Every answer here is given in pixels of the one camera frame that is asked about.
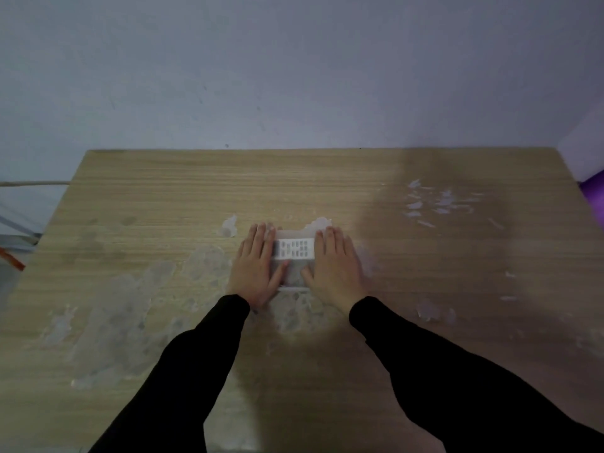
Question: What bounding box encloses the grey metal rack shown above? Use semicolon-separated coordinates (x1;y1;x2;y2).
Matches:
0;202;44;253

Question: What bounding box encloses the orange object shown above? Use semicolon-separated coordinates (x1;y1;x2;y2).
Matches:
0;247;26;272

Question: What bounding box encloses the person's right hand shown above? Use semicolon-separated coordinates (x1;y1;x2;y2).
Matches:
300;226;370;315

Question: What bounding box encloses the person's left forearm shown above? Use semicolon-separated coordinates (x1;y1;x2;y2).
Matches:
87;294;251;453

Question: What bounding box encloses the white remote control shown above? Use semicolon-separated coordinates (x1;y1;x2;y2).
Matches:
270;230;316;292

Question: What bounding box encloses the person's right forearm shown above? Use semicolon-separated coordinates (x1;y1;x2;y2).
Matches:
349;296;604;453

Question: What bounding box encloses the person's left hand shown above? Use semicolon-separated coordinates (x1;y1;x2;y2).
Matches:
228;223;290;311

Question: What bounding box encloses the purple round object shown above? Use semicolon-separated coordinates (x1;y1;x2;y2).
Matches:
579;170;604;217

